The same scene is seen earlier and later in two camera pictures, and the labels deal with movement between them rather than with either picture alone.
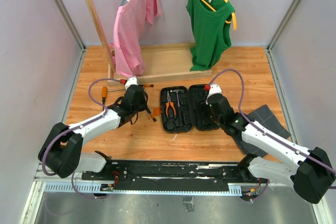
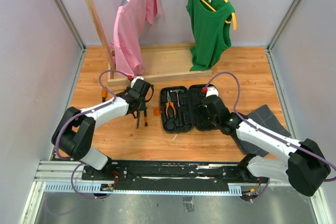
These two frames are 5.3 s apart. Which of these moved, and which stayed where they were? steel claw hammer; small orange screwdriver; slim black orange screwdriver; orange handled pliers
Moved: slim black orange screwdriver
Stayed: steel claw hammer; orange handled pliers; small orange screwdriver
